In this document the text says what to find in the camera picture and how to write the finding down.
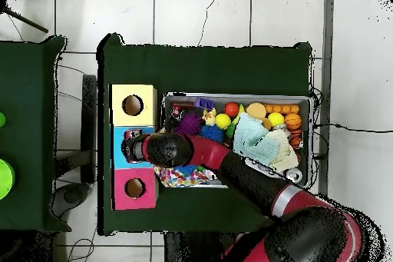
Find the shallow clear mesh bin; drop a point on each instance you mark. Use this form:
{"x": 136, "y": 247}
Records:
{"x": 236, "y": 96}

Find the purple toy block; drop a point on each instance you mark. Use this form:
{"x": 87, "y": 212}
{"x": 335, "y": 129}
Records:
{"x": 204, "y": 102}

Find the mint green muslin cloth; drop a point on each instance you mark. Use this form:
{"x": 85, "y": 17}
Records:
{"x": 253, "y": 139}

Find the purple spiky toy with eyes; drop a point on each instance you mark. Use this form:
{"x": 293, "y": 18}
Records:
{"x": 188, "y": 123}

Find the wooden box with three holes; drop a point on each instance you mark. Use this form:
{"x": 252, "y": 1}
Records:
{"x": 118, "y": 111}

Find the large blue fuzzy spiky ball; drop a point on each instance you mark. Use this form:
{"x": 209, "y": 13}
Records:
{"x": 187, "y": 169}

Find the yellow ball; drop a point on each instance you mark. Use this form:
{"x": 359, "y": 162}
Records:
{"x": 275, "y": 119}

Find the large bright green round object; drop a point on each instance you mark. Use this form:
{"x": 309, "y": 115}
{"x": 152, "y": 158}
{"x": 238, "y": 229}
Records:
{"x": 5, "y": 179}

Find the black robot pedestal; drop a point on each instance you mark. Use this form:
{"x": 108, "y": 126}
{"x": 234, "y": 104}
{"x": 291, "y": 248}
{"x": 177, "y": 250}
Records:
{"x": 190, "y": 249}

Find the orange toy basketball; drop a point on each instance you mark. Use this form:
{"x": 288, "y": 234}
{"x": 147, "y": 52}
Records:
{"x": 292, "y": 121}

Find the small bright green round object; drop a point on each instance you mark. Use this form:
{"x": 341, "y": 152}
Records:
{"x": 2, "y": 119}

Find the black tripod leg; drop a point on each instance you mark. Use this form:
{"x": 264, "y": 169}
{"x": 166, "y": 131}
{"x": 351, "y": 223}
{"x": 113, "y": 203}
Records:
{"x": 27, "y": 22}

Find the silver drink can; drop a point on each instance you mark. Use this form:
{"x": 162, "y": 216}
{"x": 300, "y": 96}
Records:
{"x": 293, "y": 175}

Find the large polka dot cloth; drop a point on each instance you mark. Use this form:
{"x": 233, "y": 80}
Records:
{"x": 181, "y": 179}

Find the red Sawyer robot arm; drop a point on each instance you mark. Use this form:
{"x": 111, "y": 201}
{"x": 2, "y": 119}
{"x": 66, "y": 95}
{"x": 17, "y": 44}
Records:
{"x": 251, "y": 179}

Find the dark green side table cloth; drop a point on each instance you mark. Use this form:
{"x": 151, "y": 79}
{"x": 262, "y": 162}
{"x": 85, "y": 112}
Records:
{"x": 27, "y": 90}

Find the yellow plush duck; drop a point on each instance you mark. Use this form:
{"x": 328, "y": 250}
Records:
{"x": 209, "y": 116}

